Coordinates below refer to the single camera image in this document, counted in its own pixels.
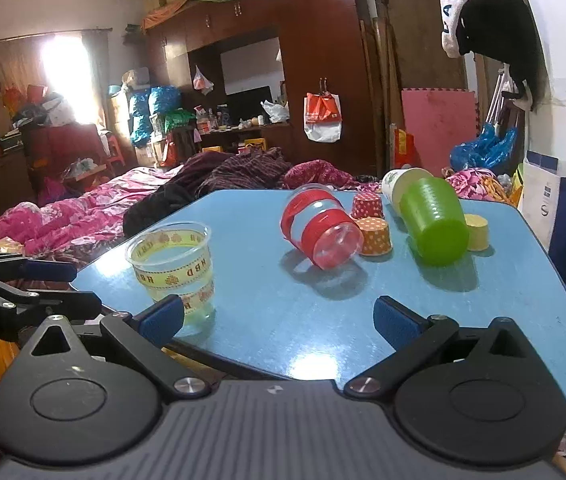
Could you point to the magenta floral cloth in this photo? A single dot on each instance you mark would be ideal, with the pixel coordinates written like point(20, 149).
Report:
point(323, 175)

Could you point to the orange and white shopping bag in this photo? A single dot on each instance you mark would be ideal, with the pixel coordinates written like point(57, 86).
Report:
point(322, 117)

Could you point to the white printed garment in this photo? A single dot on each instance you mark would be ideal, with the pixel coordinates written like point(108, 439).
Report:
point(455, 5)

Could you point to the dark striped clothing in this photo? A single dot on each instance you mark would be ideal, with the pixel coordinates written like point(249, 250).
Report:
point(243, 170)

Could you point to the white paper cup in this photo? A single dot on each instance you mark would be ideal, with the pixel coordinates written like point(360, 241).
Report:
point(397, 185)

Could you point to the stack of blue bags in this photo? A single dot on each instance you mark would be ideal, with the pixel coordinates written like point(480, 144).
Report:
point(155, 110)

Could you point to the pink foam mat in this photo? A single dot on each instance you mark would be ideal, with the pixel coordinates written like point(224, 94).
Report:
point(438, 120)

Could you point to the green plastic cup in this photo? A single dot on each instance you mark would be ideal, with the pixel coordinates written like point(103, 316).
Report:
point(433, 225)

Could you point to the white and blue paper bag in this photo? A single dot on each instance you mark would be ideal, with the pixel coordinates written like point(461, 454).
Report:
point(543, 200)

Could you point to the clear cup with red bands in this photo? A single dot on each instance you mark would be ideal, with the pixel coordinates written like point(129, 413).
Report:
point(323, 225)

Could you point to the dark wooden wardrobe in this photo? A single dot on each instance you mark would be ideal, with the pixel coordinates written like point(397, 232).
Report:
point(323, 35)

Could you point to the clear cup with yellow print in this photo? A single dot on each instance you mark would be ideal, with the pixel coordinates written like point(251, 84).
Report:
point(173, 260)

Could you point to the black hanging garment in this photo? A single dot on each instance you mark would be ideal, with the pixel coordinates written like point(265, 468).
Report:
point(503, 25)

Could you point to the red armchair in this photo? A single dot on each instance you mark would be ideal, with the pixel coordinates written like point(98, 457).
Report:
point(63, 145)

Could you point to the pink floral blanket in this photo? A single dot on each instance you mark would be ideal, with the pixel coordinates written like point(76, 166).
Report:
point(88, 210)

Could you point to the orange polka dot paper cup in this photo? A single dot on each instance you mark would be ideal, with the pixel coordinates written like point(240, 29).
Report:
point(375, 237)

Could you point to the black television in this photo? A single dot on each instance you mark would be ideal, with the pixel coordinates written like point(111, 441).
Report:
point(249, 102)

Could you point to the black clothing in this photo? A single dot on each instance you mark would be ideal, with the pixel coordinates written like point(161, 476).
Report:
point(163, 207)

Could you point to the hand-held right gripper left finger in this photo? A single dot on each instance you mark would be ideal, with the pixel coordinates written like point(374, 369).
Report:
point(163, 317)

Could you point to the white folding rack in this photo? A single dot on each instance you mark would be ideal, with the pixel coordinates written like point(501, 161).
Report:
point(505, 95)

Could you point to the wooden planks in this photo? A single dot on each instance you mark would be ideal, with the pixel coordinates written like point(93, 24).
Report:
point(378, 75)

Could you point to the small yellow cup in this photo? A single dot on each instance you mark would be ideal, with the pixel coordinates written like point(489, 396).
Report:
point(478, 232)

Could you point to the small white plastic bag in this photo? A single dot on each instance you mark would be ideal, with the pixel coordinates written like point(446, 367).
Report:
point(203, 80)

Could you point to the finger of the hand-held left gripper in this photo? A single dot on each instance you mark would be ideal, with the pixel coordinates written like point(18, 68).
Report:
point(50, 270)
point(63, 302)

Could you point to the window curtain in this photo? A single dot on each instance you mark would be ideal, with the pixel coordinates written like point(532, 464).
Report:
point(8, 65)

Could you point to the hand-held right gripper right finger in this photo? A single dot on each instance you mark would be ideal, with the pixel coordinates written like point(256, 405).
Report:
point(395, 317)

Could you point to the blue plastic bags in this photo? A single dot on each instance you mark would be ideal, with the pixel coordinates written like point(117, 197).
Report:
point(483, 152)

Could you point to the red polka dot paper cup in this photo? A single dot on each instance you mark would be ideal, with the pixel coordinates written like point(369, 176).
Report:
point(367, 206)

